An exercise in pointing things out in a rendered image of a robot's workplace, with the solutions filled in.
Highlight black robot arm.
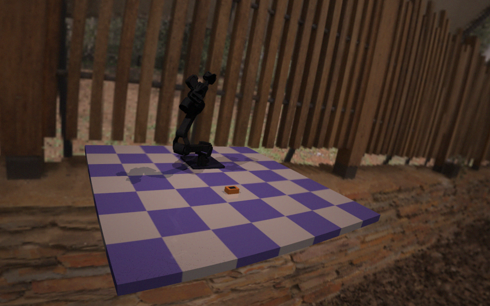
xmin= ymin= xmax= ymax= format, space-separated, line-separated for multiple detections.
xmin=173 ymin=74 xmax=213 ymax=167

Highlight orange block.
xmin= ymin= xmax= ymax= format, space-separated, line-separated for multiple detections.
xmin=224 ymin=186 xmax=239 ymax=194

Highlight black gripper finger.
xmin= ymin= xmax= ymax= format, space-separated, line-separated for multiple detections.
xmin=205 ymin=73 xmax=217 ymax=84
xmin=193 ymin=85 xmax=208 ymax=100

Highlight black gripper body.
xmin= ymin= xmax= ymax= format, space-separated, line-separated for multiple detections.
xmin=189 ymin=71 xmax=213 ymax=104

